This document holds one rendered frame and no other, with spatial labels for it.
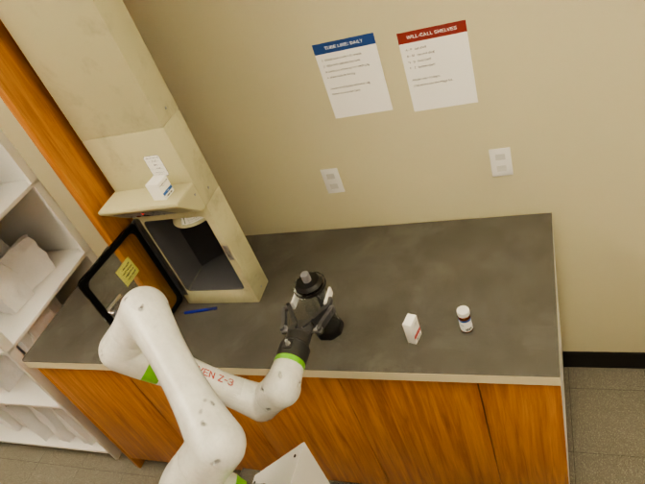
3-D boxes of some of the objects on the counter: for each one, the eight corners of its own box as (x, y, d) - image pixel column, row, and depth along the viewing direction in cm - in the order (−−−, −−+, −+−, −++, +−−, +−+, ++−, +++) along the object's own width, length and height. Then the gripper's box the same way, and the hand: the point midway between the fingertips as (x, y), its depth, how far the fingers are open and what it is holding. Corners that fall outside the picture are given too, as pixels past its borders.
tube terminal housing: (212, 260, 244) (119, 102, 198) (279, 256, 232) (197, 86, 185) (188, 303, 227) (81, 141, 180) (259, 302, 214) (163, 127, 168)
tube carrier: (318, 315, 198) (298, 272, 185) (346, 314, 194) (328, 270, 181) (310, 339, 191) (288, 296, 178) (340, 340, 186) (320, 296, 173)
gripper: (327, 338, 161) (345, 280, 176) (256, 338, 170) (278, 282, 185) (335, 354, 166) (351, 297, 181) (265, 352, 175) (286, 298, 190)
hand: (313, 294), depth 182 cm, fingers open, 11 cm apart
